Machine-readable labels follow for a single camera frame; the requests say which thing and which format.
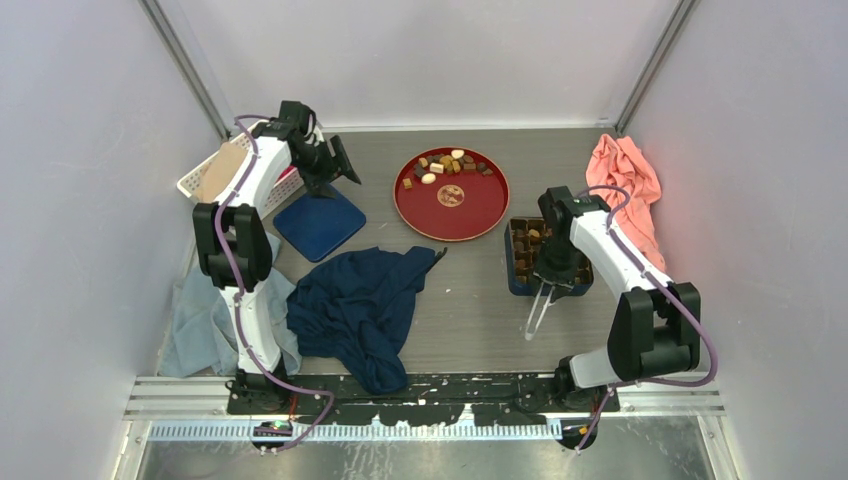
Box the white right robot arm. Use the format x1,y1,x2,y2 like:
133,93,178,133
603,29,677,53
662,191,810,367
524,186,702,411

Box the red round tray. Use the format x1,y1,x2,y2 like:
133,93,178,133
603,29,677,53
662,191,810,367
392,146,511,242

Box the clear plastic metal tongs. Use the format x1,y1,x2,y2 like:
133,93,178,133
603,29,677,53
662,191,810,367
524,282,555,341

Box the light blue cloth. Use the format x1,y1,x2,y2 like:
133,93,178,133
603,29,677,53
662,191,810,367
159,264,302,378

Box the blue tin lid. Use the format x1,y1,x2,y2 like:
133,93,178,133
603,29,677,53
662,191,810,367
272,185,366,263

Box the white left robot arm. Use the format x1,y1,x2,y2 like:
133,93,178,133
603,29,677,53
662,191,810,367
192,100,361,413

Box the pink magenta cloth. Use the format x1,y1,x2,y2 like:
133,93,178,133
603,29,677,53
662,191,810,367
276,166,298,184

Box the beige cloth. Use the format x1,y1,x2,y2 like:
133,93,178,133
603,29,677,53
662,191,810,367
195,143,248,203

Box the salmon pink cloth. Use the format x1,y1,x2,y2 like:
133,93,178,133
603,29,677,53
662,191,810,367
585,134,666,272

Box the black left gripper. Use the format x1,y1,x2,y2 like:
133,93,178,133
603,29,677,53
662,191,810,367
293,135,360,199

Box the dark blue cloth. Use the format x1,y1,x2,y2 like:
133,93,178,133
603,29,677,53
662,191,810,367
286,246,447,395

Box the blue chocolate tin box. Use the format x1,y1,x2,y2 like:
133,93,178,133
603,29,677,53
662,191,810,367
504,217,594,297

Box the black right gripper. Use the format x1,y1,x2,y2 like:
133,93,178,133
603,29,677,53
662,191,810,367
530,236,584,302

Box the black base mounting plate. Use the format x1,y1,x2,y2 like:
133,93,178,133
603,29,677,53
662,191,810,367
225,373,620,427

